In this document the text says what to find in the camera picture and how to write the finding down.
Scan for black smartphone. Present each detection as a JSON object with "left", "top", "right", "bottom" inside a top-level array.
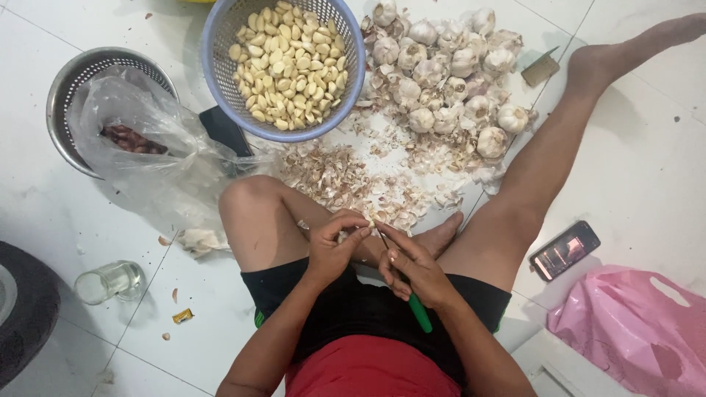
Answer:
[{"left": 528, "top": 221, "right": 602, "bottom": 283}]

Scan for black rubber tyre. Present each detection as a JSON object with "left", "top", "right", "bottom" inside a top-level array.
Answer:
[{"left": 0, "top": 241, "right": 61, "bottom": 390}]

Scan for person's right hand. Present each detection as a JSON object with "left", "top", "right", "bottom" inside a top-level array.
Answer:
[{"left": 377, "top": 221, "right": 460, "bottom": 311}]

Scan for red shallots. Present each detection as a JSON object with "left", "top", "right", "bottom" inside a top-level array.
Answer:
[{"left": 100, "top": 125, "right": 168, "bottom": 155}]

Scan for black flat device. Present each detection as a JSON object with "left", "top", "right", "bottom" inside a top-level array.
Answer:
[{"left": 199, "top": 105, "right": 254, "bottom": 158}]

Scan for black shorts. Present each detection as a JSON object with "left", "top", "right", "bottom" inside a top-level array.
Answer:
[{"left": 241, "top": 256, "right": 513, "bottom": 388}]

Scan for person's left hand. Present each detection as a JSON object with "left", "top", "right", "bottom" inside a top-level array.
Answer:
[{"left": 306, "top": 210, "right": 374, "bottom": 289}]

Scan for red shirt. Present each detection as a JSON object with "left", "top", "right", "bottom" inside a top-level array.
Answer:
[{"left": 284, "top": 335, "right": 463, "bottom": 397}]

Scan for garlic clove with skin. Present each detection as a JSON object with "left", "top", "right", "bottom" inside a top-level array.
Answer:
[{"left": 338, "top": 218, "right": 377, "bottom": 243}]

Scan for person's left leg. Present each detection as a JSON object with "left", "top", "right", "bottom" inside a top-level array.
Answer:
[{"left": 218, "top": 175, "right": 465, "bottom": 274}]

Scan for clear drinking glass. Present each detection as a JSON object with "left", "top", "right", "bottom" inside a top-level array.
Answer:
[{"left": 74, "top": 260, "right": 146, "bottom": 306}]

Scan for heap of peeled garlic cloves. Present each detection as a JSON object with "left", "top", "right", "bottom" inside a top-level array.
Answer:
[{"left": 228, "top": 1, "right": 348, "bottom": 131}]

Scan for pile of whole garlic bulbs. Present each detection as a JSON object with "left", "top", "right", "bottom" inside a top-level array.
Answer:
[{"left": 359, "top": 0, "right": 539, "bottom": 161}]

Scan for clear plastic bag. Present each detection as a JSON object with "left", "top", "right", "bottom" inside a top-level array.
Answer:
[{"left": 66, "top": 65, "right": 283, "bottom": 233}]

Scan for person's right leg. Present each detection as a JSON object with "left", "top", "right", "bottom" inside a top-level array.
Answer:
[{"left": 437, "top": 12, "right": 706, "bottom": 294}]

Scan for pink plastic bag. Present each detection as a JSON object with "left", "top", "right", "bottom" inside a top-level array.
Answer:
[{"left": 547, "top": 265, "right": 706, "bottom": 397}]

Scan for steel colander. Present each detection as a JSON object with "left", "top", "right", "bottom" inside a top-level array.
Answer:
[{"left": 46, "top": 47, "right": 180, "bottom": 180}]

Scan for green-handled paring knife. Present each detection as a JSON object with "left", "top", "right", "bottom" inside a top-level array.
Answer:
[{"left": 374, "top": 221, "right": 434, "bottom": 334}]

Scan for person's leg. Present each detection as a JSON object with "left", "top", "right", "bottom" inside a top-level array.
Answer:
[
  {"left": 218, "top": 175, "right": 465, "bottom": 274},
  {"left": 437, "top": 12, "right": 706, "bottom": 294}
]

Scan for clump of white garlic skin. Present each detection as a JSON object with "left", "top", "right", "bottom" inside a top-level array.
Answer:
[{"left": 176, "top": 227, "right": 230, "bottom": 258}]

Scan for brown cardboard piece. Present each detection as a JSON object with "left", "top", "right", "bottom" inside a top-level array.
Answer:
[{"left": 521, "top": 46, "right": 561, "bottom": 88}]

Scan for heap of garlic skins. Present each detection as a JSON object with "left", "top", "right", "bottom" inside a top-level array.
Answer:
[{"left": 275, "top": 105, "right": 506, "bottom": 233}]

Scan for blue plastic basket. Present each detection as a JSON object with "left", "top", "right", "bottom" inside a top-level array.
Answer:
[{"left": 201, "top": 0, "right": 366, "bottom": 143}]

